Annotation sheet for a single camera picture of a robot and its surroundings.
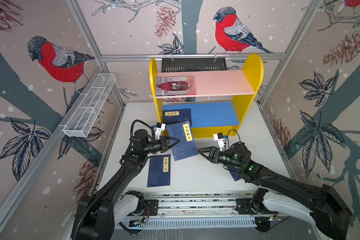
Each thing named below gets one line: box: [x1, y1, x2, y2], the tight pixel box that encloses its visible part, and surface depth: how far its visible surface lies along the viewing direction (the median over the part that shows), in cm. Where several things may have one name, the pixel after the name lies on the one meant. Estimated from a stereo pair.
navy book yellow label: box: [147, 154, 171, 188], surface depth 87 cm
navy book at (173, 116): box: [163, 108, 192, 127], surface depth 95 cm
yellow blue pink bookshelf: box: [149, 54, 264, 138], surface depth 76 cm
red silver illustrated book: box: [155, 76, 197, 96], surface depth 74 cm
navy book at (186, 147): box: [167, 121, 199, 162], surface depth 75 cm
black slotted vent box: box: [161, 58, 228, 73], surface depth 95 cm
